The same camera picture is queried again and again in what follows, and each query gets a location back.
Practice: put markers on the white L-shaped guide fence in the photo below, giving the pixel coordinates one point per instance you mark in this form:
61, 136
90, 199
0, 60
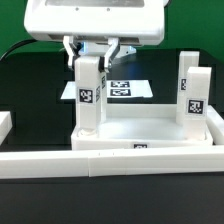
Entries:
90, 163

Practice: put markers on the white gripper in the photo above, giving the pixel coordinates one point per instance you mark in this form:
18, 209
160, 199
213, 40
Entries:
133, 22

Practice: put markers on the fiducial marker sheet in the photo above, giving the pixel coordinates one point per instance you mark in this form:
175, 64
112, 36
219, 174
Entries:
116, 89

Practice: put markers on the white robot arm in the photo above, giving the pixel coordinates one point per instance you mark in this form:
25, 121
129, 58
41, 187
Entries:
126, 50

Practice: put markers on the white block at left edge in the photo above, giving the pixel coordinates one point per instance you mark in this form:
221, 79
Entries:
5, 125

